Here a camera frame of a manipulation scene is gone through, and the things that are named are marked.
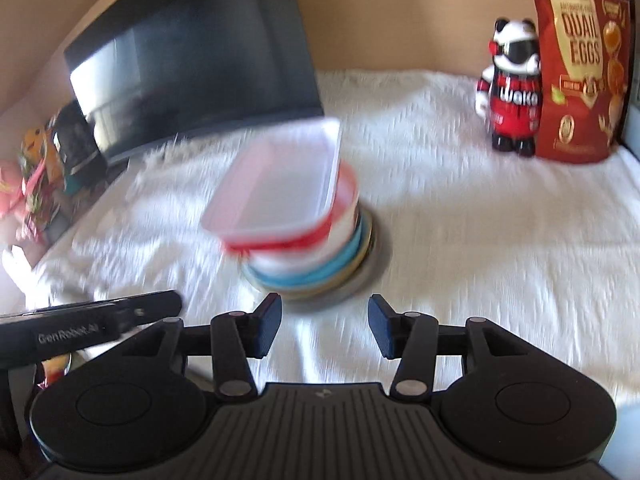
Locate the cream bowl with yellow rim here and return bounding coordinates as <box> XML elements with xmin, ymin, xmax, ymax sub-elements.
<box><xmin>254</xmin><ymin>209</ymin><xmax>374</xmax><ymax>301</ymax></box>

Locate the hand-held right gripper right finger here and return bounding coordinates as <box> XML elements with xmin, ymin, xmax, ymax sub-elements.
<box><xmin>367</xmin><ymin>294</ymin><xmax>531</xmax><ymax>402</ymax></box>

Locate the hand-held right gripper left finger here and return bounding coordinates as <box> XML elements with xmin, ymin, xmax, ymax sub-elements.
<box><xmin>122</xmin><ymin>292</ymin><xmax>284</xmax><ymax>402</ymax></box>

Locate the red snack bag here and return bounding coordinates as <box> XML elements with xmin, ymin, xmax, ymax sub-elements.
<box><xmin>530</xmin><ymin>0</ymin><xmax>635</xmax><ymax>164</ymax></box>

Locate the white woven cloth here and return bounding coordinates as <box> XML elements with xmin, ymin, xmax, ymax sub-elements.
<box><xmin>0</xmin><ymin>67</ymin><xmax>640</xmax><ymax>411</ymax></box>

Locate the stainless steel bowl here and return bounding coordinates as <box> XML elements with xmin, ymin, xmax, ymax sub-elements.
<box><xmin>280</xmin><ymin>209</ymin><xmax>392</xmax><ymax>307</ymax></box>

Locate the orange plush toy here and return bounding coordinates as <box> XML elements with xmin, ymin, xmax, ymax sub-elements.
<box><xmin>19</xmin><ymin>125</ymin><xmax>66</xmax><ymax>198</ymax></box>

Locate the blue bowl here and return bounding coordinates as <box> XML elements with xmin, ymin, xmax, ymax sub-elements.
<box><xmin>242</xmin><ymin>210</ymin><xmax>367</xmax><ymax>289</ymax></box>

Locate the white and red plastic tray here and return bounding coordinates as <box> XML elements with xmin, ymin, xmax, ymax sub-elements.
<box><xmin>200</xmin><ymin>119</ymin><xmax>344</xmax><ymax>254</ymax></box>

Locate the pink toy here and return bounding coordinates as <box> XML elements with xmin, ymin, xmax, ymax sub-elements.
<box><xmin>0</xmin><ymin>159</ymin><xmax>33</xmax><ymax>222</ymax></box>

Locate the black monitor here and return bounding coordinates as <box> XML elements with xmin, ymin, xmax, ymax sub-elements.
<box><xmin>63</xmin><ymin>0</ymin><xmax>325</xmax><ymax>167</ymax></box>

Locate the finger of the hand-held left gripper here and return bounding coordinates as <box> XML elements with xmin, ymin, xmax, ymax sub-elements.
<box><xmin>114</xmin><ymin>289</ymin><xmax>182</xmax><ymax>334</ymax></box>

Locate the panda figurine in red suit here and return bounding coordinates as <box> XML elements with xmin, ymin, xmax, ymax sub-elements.
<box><xmin>475</xmin><ymin>16</ymin><xmax>543</xmax><ymax>157</ymax></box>

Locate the white ridged bowl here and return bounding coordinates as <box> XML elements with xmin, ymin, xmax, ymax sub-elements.
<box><xmin>247</xmin><ymin>160</ymin><xmax>362</xmax><ymax>274</ymax></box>

